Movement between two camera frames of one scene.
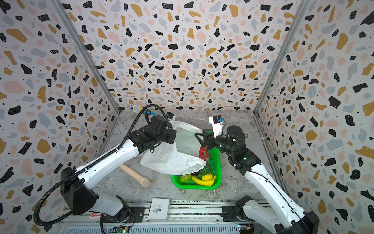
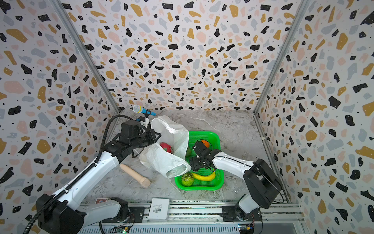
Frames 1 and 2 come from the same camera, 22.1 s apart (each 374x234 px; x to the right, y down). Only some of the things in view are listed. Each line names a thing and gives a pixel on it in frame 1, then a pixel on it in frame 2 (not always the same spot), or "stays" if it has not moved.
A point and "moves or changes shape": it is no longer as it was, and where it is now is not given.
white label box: x=159 y=210 stays
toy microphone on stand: x=137 y=108 stays
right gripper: x=208 y=140 → x=197 y=161
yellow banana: x=204 y=183 moves or changes shape
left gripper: x=172 y=133 → x=150 y=132
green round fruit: x=207 y=169 → x=188 y=152
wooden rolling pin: x=144 y=182 stays
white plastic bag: x=180 y=157 moves or changes shape
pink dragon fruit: x=203 y=153 moves or changes shape
